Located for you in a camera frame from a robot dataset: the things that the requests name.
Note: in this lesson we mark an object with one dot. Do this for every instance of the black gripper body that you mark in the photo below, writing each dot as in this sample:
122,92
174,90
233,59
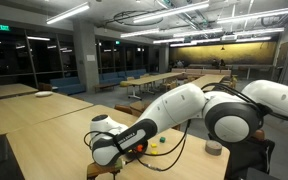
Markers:
116,175

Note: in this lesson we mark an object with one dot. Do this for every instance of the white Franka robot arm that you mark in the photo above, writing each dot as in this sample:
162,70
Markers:
177,103

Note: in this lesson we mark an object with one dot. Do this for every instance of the black bowl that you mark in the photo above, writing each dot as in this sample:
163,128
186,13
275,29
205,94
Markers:
145,150

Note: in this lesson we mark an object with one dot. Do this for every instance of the orange wooden disc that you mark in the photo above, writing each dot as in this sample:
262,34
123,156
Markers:
140,148

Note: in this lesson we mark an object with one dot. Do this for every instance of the brown leather chair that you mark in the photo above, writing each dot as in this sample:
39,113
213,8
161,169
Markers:
259,134
123,108

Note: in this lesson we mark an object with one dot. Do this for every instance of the low wooden bench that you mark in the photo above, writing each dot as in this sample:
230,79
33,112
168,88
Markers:
104,86

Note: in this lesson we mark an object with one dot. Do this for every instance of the long blue sofa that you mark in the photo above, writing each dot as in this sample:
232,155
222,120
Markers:
117,76

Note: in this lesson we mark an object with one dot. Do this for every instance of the short blue sofa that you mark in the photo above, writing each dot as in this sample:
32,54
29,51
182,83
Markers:
67,85

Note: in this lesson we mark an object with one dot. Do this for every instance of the long wooden dining table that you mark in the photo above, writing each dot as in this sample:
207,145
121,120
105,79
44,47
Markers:
209,80
150,78

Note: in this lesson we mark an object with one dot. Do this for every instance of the white oval object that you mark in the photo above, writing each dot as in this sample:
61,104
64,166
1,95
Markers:
44,94

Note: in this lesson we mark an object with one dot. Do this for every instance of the light wooden table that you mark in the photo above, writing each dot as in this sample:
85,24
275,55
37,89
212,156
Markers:
7,90
27,111

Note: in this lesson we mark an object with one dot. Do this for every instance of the dark wooden chair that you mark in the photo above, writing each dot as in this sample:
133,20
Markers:
45,87

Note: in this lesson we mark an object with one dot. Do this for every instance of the white paper pillar sign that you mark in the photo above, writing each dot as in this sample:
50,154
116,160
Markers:
90,57

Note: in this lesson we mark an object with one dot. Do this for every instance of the long ceiling light tube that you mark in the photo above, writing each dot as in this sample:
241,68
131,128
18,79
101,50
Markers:
170,11
67,13
140,32
257,14
169,40

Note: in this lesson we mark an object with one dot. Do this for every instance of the green exit sign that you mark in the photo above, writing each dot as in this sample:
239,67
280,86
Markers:
4,28

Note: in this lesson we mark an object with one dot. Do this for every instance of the tan wrist camera box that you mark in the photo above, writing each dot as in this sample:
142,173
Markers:
99,169

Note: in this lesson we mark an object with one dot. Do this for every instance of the grey duct tape roll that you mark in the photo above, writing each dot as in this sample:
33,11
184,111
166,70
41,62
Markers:
213,148

